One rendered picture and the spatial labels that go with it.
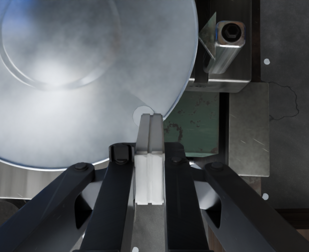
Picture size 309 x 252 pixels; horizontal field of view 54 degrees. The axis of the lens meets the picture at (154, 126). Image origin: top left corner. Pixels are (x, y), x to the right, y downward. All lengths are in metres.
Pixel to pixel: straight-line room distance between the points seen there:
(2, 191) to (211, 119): 0.28
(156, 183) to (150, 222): 0.95
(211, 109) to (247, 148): 0.08
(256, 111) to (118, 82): 0.23
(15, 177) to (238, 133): 0.30
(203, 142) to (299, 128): 0.79
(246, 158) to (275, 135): 0.71
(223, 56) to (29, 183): 0.24
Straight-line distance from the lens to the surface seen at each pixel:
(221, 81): 0.40
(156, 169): 0.15
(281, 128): 1.18
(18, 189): 0.33
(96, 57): 0.32
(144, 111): 0.31
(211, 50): 0.32
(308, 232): 0.83
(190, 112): 0.45
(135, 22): 0.34
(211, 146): 0.45
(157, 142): 0.16
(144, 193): 0.16
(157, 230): 1.10
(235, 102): 0.47
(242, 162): 0.46
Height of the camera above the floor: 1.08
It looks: 82 degrees down
